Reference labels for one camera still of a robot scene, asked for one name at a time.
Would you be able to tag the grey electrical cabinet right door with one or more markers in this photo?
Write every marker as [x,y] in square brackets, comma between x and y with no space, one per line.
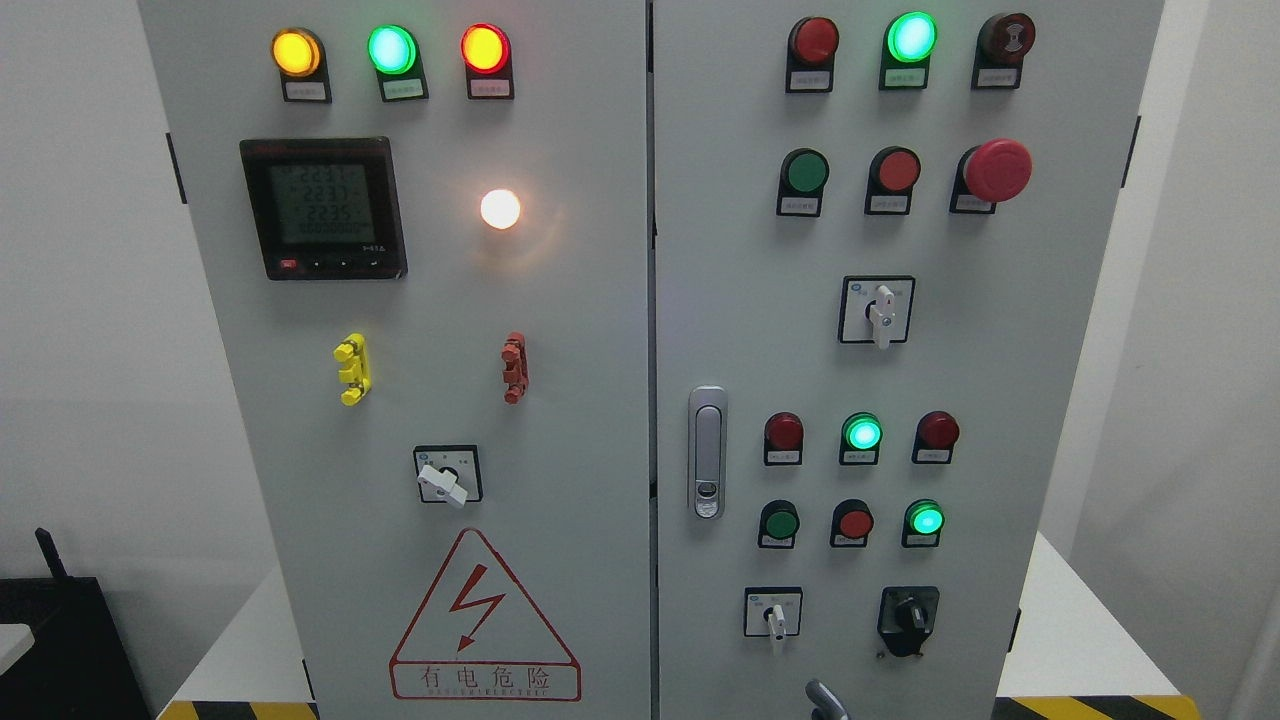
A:
[749,301]

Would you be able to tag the green lit indicator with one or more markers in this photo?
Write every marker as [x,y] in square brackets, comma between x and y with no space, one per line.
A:
[861,439]
[909,42]

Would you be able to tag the red push button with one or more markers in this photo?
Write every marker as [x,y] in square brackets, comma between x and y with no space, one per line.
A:
[851,523]
[891,178]

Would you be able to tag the red indicator light top right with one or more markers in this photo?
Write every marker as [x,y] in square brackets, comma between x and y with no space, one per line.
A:
[810,56]

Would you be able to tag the red indicator light middle left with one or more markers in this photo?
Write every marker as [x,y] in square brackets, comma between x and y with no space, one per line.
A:
[783,440]

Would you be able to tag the grey robotic hand plastic covered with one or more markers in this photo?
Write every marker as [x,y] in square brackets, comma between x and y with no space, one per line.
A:
[826,705]

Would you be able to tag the grey electrical cabinet door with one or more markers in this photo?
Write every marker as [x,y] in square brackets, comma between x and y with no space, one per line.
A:
[749,301]
[565,470]

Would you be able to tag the grey electrical cabinet left door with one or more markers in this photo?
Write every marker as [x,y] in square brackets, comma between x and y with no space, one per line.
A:
[565,470]

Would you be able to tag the red push button upper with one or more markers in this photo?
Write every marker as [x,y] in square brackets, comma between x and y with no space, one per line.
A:
[891,178]

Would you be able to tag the green lit indicator middle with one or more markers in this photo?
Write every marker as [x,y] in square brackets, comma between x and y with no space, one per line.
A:
[861,439]

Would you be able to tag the green indicator light top left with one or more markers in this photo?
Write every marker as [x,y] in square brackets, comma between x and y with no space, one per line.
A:
[394,54]

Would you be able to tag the red push button lower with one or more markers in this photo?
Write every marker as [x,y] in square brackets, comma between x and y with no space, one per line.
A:
[851,523]

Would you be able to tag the left door rotary selector switch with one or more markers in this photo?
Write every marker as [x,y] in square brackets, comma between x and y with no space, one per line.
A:
[448,474]

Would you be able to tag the white lit indicator lamp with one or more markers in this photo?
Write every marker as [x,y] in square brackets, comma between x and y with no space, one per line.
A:
[500,209]

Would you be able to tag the red electrical hazard warning sticker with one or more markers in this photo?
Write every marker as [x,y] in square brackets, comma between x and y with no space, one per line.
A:
[479,636]

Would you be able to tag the green push button upper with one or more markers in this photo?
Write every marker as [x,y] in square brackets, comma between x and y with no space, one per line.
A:
[803,175]

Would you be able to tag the black knob rotary switch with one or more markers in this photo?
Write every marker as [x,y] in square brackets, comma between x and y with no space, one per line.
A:
[906,618]

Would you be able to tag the red indicator light middle right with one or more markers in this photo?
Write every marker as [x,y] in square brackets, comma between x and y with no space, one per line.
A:
[935,439]

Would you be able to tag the black box with antenna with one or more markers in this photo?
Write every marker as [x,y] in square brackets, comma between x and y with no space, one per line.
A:
[77,668]

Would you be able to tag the red lit indicator light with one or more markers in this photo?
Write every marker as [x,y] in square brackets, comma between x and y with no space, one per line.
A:
[487,57]

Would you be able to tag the black digital power meter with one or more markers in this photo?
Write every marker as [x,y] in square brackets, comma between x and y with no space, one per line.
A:
[326,209]

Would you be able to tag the green lit push button lower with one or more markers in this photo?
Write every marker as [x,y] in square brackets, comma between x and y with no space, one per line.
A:
[922,524]

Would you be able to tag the dark red buzzer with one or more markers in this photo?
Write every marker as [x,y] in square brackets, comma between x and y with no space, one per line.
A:
[1002,45]

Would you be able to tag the upper right rotary selector switch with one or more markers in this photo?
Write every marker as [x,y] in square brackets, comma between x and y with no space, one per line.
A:
[875,310]

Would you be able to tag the green lit indicator top right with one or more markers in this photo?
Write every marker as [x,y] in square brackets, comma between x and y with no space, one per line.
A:
[909,42]

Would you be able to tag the lower white rotary selector switch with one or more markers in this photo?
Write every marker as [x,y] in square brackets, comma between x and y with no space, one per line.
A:
[773,612]

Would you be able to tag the yellow indicator light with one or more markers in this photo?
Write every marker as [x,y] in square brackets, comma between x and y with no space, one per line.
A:
[300,58]

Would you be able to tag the silver door swing handle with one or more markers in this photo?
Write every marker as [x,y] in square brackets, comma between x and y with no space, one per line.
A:
[705,450]

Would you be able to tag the yellow terminal connector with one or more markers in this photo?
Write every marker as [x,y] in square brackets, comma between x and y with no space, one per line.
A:
[353,360]

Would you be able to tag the red emergency stop mushroom button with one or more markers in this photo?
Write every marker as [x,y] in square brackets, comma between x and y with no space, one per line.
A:
[994,172]

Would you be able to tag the red terminal connector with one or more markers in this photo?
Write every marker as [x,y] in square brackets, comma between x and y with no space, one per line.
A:
[516,369]

